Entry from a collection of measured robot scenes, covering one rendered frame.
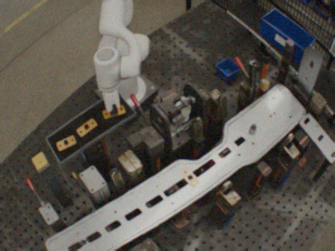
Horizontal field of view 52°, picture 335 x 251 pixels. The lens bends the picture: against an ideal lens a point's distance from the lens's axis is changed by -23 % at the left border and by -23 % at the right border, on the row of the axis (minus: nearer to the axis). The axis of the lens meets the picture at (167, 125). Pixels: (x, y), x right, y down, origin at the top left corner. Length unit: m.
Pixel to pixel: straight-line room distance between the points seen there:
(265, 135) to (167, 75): 0.75
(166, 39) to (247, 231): 1.24
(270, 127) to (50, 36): 2.47
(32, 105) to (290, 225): 2.23
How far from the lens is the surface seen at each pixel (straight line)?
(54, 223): 1.61
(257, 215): 1.95
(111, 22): 1.39
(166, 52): 2.41
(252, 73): 1.76
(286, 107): 1.91
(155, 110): 1.60
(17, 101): 3.34
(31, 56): 3.63
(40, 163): 1.58
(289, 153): 1.73
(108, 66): 1.34
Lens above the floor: 2.51
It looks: 58 degrees down
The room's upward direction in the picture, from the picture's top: straight up
